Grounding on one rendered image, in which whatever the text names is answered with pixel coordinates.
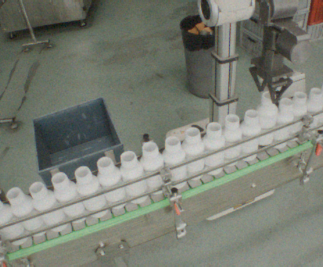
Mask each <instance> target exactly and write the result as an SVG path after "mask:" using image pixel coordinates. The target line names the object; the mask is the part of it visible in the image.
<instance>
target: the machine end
mask: <svg viewBox="0 0 323 267"><path fill-rule="evenodd" d="M23 2H24V5H25V6H26V10H27V13H28V17H29V20H30V22H31V25H32V27H33V28H34V27H36V26H46V25H50V24H57V23H63V22H70V21H74V20H80V21H81V23H80V24H79V25H78V26H79V27H84V26H86V25H87V23H85V22H83V19H85V18H86V16H87V13H88V11H89V8H92V7H93V6H92V5H91V3H92V0H23ZM27 25H28V24H27V23H26V19H25V16H24V14H23V11H22V7H21V4H20V2H19V0H7V2H5V3H4V5H3V6H2V7H0V26H1V28H2V31H3V32H4V33H7V32H10V34H11V35H10V36H9V39H14V38H16V37H17V35H16V34H13V31H19V30H21V29H28V26H27Z"/></svg>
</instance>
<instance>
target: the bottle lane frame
mask: <svg viewBox="0 0 323 267"><path fill-rule="evenodd" d="M310 142H311V140H307V142H306V143H303V144H301V145H300V144H299V143H297V144H298V146H296V147H294V148H289V147H288V150H286V151H284V152H280V151H279V150H278V151H279V153H278V154H277V155H274V156H269V155H268V156H269V158H268V159H265V160H263V161H260V160H259V159H257V160H258V162H257V163H254V164H252V165H250V164H248V163H247V162H246V163H247V165H248V166H247V167H245V168H243V169H240V170H239V169H238V168H237V167H235V168H236V171H235V172H232V173H231V174H227V173H226V172H225V171H224V174H225V175H224V176H223V177H220V178H218V179H216V178H214V177H213V180H212V181H210V182H208V183H206V184H204V183H203V182H202V180H201V185H200V186H196V187H194V188H192V187H190V186H189V184H188V187H189V190H186V191H184V192H182V195H183V201H182V202H181V205H182V207H183V209H184V212H183V213H181V221H182V222H183V223H185V224H186V226H185V227H187V226H190V225H192V224H194V223H197V222H199V221H202V220H205V219H207V218H210V217H212V216H214V215H216V214H219V213H221V212H223V211H226V210H228V209H230V208H233V207H235V206H237V205H239V204H242V203H245V202H248V201H250V200H252V199H254V198H257V197H259V196H261V195H263V194H265V193H268V192H270V191H273V190H274V189H275V188H278V187H280V186H283V185H284V184H287V183H289V182H291V181H293V180H295V179H297V178H300V177H302V174H301V173H300V171H299V168H297V167H298V165H299V162H300V161H302V159H300V157H301V154H302V153H304V152H306V156H305V158H304V162H305V163H307V161H308V158H309V156H310V152H311V150H312V147H313V145H311V143H310ZM321 167H323V148H322V151H321V152H320V154H319V156H316V155H315V158H314V159H313V164H312V166H311V168H312V170H313V171H315V170H317V169H319V168H321ZM163 195H164V194H163ZM124 210H125V213H123V214H122V215H120V216H117V217H114V215H113V213H112V218H110V219H108V220H105V221H103V222H101V220H100V218H98V223H97V224H95V225H90V226H88V224H87V223H86V222H85V228H82V229H79V230H77V231H75V230H74V228H73V226H72V232H71V233H69V234H65V235H61V233H60V232H59V235H58V237H57V238H53V239H51V240H48V238H47V235H46V241H45V242H41V243H38V244H35V243H34V241H33V245H32V246H30V247H26V248H24V249H22V246H21V244H20V245H19V246H20V249H19V250H17V251H15V252H11V253H9V252H7V253H6V254H7V255H8V257H9V263H10V265H12V266H13V267H26V266H27V265H24V263H23V262H22V261H21V259H25V258H27V259H28V260H29V261H30V264H29V266H31V265H34V266H35V267H80V266H83V265H86V264H88V263H92V262H94V261H98V257H97V255H96V254H95V251H96V250H97V248H103V247H104V246H105V245H108V244H110V243H112V242H116V241H119V240H123V241H126V242H127V245H128V246H129V249H131V248H133V247H135V246H139V245H141V244H143V243H146V242H149V241H152V240H154V239H156V238H158V237H162V236H165V235H167V234H169V233H172V232H175V231H176V228H175V226H174V224H175V222H174V212H173V206H170V203H169V201H168V198H167V197H165V196H164V200H159V201H157V202H154V201H153V200H152V199H151V204H149V205H147V206H145V207H141V206H140V205H139V204H138V209H135V210H133V211H131V212H128V211H127V210H126V208H124Z"/></svg>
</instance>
